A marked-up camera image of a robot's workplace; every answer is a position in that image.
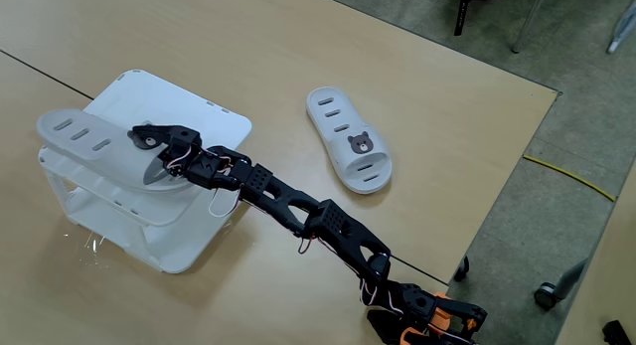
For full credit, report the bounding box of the grey table leg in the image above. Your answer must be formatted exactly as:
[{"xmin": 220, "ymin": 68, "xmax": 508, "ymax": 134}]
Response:
[{"xmin": 552, "ymin": 258, "xmax": 588, "ymax": 300}]

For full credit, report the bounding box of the grey caster wheel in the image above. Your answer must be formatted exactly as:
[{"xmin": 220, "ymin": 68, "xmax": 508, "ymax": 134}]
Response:
[{"xmin": 533, "ymin": 281, "xmax": 559, "ymax": 310}]

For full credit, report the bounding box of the yellow floor cable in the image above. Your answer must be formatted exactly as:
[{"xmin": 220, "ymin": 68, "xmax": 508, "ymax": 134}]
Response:
[{"xmin": 522, "ymin": 154, "xmax": 617, "ymax": 203}]

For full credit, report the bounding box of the small black object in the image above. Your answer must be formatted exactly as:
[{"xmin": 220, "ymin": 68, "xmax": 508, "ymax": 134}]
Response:
[{"xmin": 601, "ymin": 319, "xmax": 633, "ymax": 345}]

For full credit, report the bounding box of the white bear slipper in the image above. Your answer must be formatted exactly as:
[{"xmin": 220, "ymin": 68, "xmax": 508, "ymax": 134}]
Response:
[
  {"xmin": 305, "ymin": 86, "xmax": 394, "ymax": 196},
  {"xmin": 35, "ymin": 107, "xmax": 196, "ymax": 195}
]

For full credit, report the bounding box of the metal chair leg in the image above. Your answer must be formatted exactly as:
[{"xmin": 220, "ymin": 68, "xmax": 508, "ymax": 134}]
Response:
[{"xmin": 511, "ymin": 0, "xmax": 550, "ymax": 55}]

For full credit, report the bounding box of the black chair leg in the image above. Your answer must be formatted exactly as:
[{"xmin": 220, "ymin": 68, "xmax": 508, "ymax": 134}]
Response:
[{"xmin": 449, "ymin": 0, "xmax": 509, "ymax": 38}]

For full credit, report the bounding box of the white plastic box shelf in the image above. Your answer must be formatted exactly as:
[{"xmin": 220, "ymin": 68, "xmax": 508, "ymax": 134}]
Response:
[{"xmin": 38, "ymin": 69, "xmax": 258, "ymax": 275}]

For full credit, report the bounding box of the black caster wheel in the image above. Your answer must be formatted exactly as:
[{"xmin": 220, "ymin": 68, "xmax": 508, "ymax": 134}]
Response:
[{"xmin": 452, "ymin": 256, "xmax": 471, "ymax": 282}]

